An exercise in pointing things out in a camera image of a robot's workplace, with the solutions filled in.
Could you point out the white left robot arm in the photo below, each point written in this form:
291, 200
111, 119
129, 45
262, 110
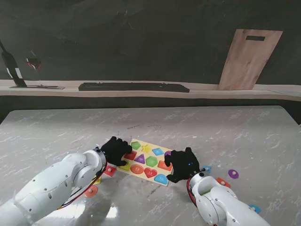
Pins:
58, 179

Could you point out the purple circle puzzle piece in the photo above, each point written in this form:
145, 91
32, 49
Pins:
233, 174

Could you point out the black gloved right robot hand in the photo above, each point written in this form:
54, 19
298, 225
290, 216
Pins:
183, 164

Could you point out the blue diamond puzzle piece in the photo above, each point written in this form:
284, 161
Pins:
207, 168

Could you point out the flat tray under bottle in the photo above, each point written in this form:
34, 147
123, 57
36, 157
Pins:
47, 87

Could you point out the orange rectangle puzzle piece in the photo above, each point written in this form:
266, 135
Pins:
223, 182

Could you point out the light wooden shelf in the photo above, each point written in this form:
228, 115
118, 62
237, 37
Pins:
211, 93

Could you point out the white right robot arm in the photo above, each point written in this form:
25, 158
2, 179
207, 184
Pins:
218, 200

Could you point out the yellow trapezoid puzzle piece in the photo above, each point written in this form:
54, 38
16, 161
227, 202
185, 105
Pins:
98, 180

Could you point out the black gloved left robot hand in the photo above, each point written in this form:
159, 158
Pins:
115, 150

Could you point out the dark wine bottle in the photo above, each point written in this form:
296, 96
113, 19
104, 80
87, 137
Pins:
13, 66

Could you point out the orange oval puzzle piece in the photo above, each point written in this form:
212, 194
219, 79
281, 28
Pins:
91, 191

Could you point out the yellow wooden shape puzzle board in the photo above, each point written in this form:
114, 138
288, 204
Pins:
150, 162

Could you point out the red wine glass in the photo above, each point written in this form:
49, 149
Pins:
34, 63

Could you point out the blue semicircle puzzle piece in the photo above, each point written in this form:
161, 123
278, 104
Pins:
255, 208

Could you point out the red square puzzle piece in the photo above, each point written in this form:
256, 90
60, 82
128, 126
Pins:
110, 171

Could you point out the wooden cutting board with slot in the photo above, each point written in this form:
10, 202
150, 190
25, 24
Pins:
249, 61

